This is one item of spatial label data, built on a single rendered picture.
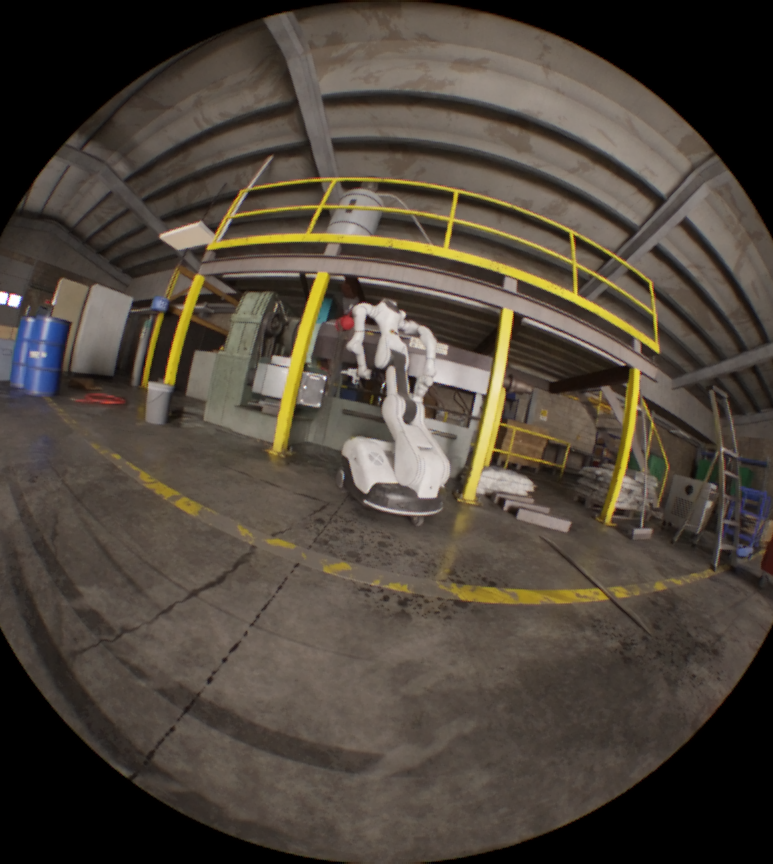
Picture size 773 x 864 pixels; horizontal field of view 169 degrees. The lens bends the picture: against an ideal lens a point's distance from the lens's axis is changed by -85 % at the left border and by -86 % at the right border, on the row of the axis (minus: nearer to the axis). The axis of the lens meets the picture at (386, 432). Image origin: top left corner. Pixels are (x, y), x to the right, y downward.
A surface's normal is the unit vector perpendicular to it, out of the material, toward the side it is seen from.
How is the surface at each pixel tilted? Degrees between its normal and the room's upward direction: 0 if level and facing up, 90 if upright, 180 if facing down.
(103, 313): 90
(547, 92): 171
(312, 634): 0
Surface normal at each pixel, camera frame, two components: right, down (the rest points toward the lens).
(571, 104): -0.24, 0.97
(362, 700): 0.22, -0.97
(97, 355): 0.97, 0.23
